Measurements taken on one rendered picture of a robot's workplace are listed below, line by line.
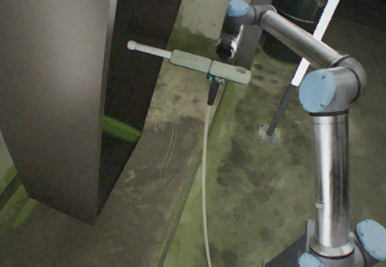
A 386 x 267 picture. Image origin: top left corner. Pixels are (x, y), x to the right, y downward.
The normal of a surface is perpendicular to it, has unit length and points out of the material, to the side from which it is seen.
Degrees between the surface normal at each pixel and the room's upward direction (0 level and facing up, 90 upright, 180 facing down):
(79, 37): 90
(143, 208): 0
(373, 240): 5
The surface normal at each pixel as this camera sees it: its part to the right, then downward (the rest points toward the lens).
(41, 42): -0.26, 0.70
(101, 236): 0.11, -0.65
